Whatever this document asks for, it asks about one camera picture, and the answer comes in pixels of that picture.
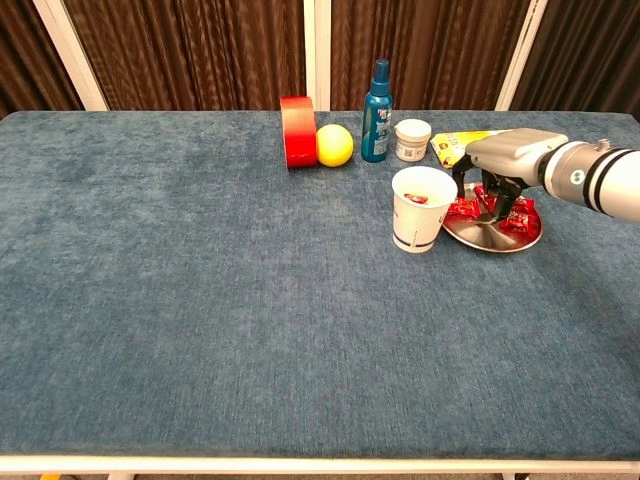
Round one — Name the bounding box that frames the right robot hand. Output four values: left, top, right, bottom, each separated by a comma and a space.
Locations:
452, 128, 571, 225

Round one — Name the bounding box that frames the silver metal plate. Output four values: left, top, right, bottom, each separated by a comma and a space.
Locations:
442, 182, 544, 254

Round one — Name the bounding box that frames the white paper cup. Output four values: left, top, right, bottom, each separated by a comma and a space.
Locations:
391, 166, 460, 255

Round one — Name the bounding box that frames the yellow snack box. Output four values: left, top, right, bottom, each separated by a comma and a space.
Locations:
430, 129, 511, 169

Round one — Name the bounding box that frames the small white jar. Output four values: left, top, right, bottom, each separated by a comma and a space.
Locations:
394, 118, 433, 162

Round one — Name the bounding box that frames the brown pleated curtain panel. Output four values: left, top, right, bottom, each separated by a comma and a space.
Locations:
329, 0, 531, 112
64, 0, 306, 112
509, 0, 640, 119
0, 0, 84, 119

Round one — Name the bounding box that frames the blue spray bottle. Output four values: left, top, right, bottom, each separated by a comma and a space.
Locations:
360, 58, 395, 163

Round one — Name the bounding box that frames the yellow ball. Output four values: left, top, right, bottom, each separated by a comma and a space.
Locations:
316, 124, 355, 168

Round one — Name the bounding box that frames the red cylindrical container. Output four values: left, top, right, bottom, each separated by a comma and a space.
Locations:
279, 95, 319, 170

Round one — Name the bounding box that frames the blue table cloth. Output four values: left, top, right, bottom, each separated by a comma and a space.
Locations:
0, 110, 640, 459

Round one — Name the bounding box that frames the white partition post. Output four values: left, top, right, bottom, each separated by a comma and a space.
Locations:
32, 0, 110, 112
302, 0, 332, 112
494, 0, 550, 112

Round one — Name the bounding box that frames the white table frame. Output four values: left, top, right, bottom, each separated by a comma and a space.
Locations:
0, 453, 640, 480

